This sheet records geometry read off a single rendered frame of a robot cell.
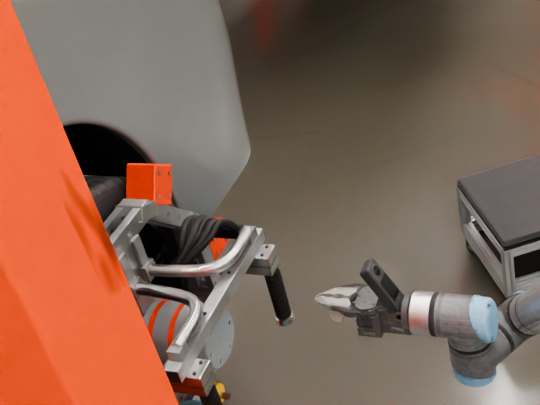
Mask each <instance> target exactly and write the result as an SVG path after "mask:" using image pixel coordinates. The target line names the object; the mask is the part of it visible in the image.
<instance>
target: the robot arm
mask: <svg viewBox="0 0 540 405"><path fill-rule="evenodd" d="M360 276H361V278H362V279H363V280H364V281H365V282H366V283H367V284H347V285H343V286H340V287H338V288H332V289H330V290H328V291H326V292H323V293H320V294H318V295H316V296H315V298H314V300H315V301H316V302H317V303H318V304H319V305H320V306H322V307H324V308H326V309H327V311H328V313H329V315H330V316H331V318H332V319H333V320H334V321H336V322H340V321H342V318H343V317H344V316H346V317H356V322H357V325H358V328H357V329H358V335H359V336H367V337H374V338H382V337H383V334H384V333H398V334H406V335H411V334H418V335H425V336H433V337H441V338H447V339H448V348H449V353H450V358H451V368H452V370H453V374H454V376H455V377H456V379H457V380H458V381H459V382H460V383H462V384H464V385H465V386H468V387H483V386H486V385H488V384H490V383H491V382H492V381H493V380H494V379H495V377H496V374H497V365H498V364H499V363H500V362H502V361H503V360H504V359H505V358H506V357H508V356H509V355H510V354H511V353H512V352H513V351H514V350H516V349H517V348H518V347H519V346H520V345H521V344H522V343H523V342H524V341H525V340H527V339H528V338H531V337H533V336H535V335H537V334H540V284H539V285H538V286H536V287H534V288H532V289H530V290H528V291H518V292H516V293H514V294H512V295H510V296H509V297H507V299H506V300H505V301H504V302H503V303H502V304H501V305H499V306H498V307H497V306H496V304H495V302H494V300H493V299H492V298H490V297H482V296H479V295H473V296H472V295H462V294H452V293H442V292H425V291H414V292H413V293H412V295H410V294H406V295H405V296H404V295H403V294H402V292H401V291H400V290H399V289H398V287H397V286H396V285H395V283H394V282H393V281H392V280H391V278H390V277H389V276H388V275H387V274H386V273H385V271H384V270H383V269H382V267H381V266H380V265H379V264H378V262H377V261H376V260H375V259H374V258H371V259H368V260H366V261H365V263H364V265H363V266H362V270H361V271H360ZM363 332H371V333H374V334H375V335H371V334H364V333H363Z"/></svg>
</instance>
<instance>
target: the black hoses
mask: <svg viewBox="0 0 540 405"><path fill-rule="evenodd" d="M242 228H243V225H237V224H236V223H234V222H233V221H231V220H230V219H217V218H214V217H212V216H209V215H189V216H188V217H186V218H185V219H184V220H183V222H182V225H181V229H180V234H179V241H178V256H177V258H176V260H172V262H171V263H170V264H197V261H193V260H194V259H195V258H196V257H197V256H198V255H199V254H200V253H201V252H202V251H203V250H204V249H205V248H206V247H207V246H208V244H209V243H210V242H211V241H212V240H213V238H223V239H237V237H238V235H239V233H240V232H241V230H242ZM200 236H201V237H200Z"/></svg>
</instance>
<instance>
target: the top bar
mask: <svg viewBox="0 0 540 405"><path fill-rule="evenodd" d="M256 230H257V233H258V236H257V238H256V240H255V242H254V243H253V244H249V243H248V244H247V246H246V247H245V249H244V250H243V252H242V254H241V256H240V257H239V258H238V259H237V261H236V262H234V263H233V265H232V266H230V267H229V268H228V269H226V270H224V272H223V274H222V275H221V277H220V278H219V280H218V282H217V284H216V285H215V287H214V288H213V290H212V292H211V294H210V296H209V297H208V298H207V300H206V302H205V303H204V305H203V315H202V320H201V322H200V324H199V326H198V328H197V329H196V330H195V332H194V334H193V336H192V338H191V339H190V341H189V343H188V344H187V345H188V347H189V349H190V352H189V353H188V355H187V356H186V358H185V360H184V362H171V361H169V362H168V364H167V366H166V368H165V372H166V375H167V377H168V379H169V381H170V383H180V384H181V383H182V382H183V380H184V379H185V377H186V375H187V374H188V372H189V370H190V368H191V367H192V365H193V364H194V361H195V359H196V358H197V357H198V354H199V353H200V351H201V349H202V348H203V346H204V344H205V343H206V341H207V339H208V338H209V336H210V334H211V332H212V330H213V328H214V327H215V325H216V323H217V322H218V320H219V319H220V317H221V315H222V313H223V311H224V309H225V308H226V307H227V304H228V303H229V301H230V299H231V298H232V296H233V294H234V292H235V290H236V289H237V287H238V286H239V283H240V282H241V280H242V279H243V277H244V275H245V273H246V271H247V270H248V268H249V267H250V265H251V263H252V261H253V260H254V258H255V256H256V254H257V252H258V251H259V250H260V247H261V246H262V244H263V242H264V241H265V235H264V230H263V228H260V227H257V228H256Z"/></svg>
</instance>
